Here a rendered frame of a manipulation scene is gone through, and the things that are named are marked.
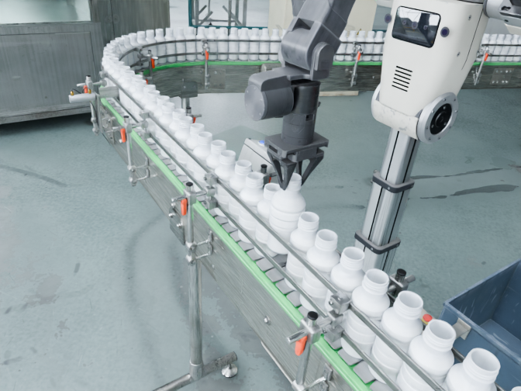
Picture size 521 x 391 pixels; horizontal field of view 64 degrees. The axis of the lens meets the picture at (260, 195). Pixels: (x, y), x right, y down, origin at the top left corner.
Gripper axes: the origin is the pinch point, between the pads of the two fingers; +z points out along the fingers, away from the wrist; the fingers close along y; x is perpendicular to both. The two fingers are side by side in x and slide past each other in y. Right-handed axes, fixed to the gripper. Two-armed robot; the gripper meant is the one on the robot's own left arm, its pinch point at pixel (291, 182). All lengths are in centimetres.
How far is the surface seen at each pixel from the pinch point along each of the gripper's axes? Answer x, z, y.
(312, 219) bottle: -5.3, 5.9, 1.7
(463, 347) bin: -30, 33, 29
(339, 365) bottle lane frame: -24.8, 21.3, -5.7
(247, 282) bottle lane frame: 4.3, 26.4, -5.7
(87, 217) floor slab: 186, 121, -9
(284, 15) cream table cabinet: 335, 32, 245
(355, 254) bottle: -17.1, 5.7, 1.6
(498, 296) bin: -23, 38, 57
